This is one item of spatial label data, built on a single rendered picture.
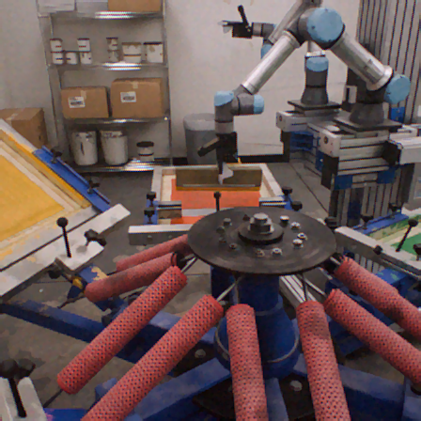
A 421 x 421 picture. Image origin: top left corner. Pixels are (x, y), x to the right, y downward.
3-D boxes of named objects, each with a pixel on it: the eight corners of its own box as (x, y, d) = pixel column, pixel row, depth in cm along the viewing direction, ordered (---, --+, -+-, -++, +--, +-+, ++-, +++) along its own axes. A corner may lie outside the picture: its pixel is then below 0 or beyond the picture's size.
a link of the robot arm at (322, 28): (397, 81, 196) (309, 0, 173) (420, 85, 183) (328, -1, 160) (379, 105, 199) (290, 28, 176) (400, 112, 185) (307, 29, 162)
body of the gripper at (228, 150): (237, 163, 179) (238, 133, 174) (216, 164, 179) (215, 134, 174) (235, 158, 186) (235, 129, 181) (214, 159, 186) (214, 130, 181)
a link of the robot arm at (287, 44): (300, 1, 183) (219, 95, 190) (312, 0, 174) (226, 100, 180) (317, 23, 189) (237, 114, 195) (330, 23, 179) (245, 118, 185)
